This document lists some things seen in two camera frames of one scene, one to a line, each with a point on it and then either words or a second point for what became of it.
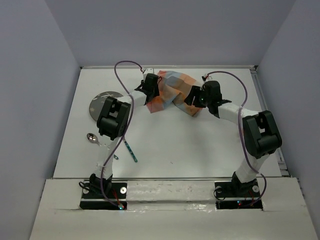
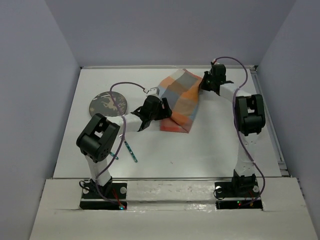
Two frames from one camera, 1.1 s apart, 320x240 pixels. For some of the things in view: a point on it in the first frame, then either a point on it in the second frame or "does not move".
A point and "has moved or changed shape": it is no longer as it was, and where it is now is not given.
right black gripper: x=195 y=91 to x=202 y=85
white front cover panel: x=172 y=211 does not move
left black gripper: x=156 y=93 to x=164 y=113
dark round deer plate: x=97 y=102 does not move
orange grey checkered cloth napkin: x=174 y=87 has moved or changed shape
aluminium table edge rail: x=169 y=67 does not move
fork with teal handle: x=132 y=153 does not move
